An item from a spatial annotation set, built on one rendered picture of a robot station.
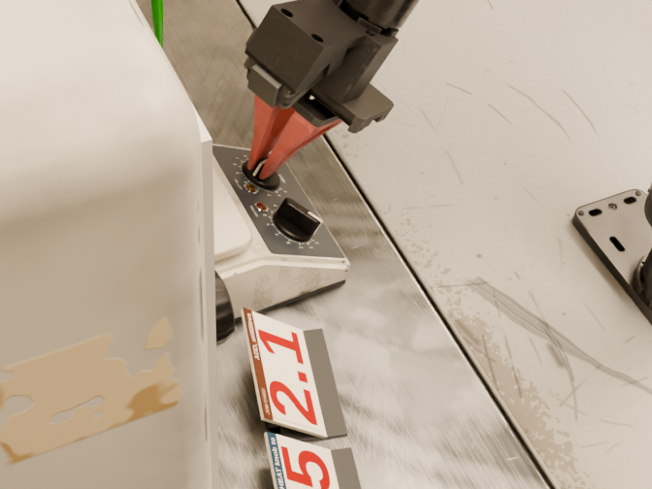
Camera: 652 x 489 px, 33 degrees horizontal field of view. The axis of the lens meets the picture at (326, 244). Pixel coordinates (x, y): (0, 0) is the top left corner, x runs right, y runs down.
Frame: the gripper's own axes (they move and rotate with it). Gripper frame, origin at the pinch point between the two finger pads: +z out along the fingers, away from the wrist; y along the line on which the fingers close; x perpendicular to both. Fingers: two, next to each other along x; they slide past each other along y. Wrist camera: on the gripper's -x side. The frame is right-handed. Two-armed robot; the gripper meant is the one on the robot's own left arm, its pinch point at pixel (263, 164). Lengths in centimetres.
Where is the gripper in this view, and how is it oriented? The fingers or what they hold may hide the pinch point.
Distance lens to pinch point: 83.0
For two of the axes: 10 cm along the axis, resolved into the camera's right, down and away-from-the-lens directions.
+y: 7.5, 6.4, -1.5
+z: -5.1, 7.2, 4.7
